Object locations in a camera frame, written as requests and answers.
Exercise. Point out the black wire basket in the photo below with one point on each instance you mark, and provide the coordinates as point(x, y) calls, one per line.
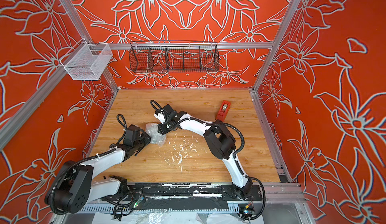
point(174, 57)

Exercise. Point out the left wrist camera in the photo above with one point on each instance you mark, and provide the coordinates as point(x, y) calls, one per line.
point(132, 133)

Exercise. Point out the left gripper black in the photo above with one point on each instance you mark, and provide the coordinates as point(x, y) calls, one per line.
point(147, 138)

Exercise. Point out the grey cable duct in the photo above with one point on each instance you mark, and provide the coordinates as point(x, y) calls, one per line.
point(108, 209)

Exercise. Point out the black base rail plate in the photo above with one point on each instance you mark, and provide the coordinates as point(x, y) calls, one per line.
point(222, 191)

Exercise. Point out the clear bubble wrap sheet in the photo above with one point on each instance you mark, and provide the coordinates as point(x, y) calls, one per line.
point(156, 138)

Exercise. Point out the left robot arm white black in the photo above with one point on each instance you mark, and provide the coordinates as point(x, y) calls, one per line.
point(74, 185)

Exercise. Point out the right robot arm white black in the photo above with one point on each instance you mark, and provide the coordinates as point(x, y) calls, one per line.
point(224, 141)

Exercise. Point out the clear plastic bin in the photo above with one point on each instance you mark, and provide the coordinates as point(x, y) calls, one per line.
point(85, 64)

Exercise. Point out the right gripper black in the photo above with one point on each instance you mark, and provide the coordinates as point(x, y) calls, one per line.
point(164, 127)

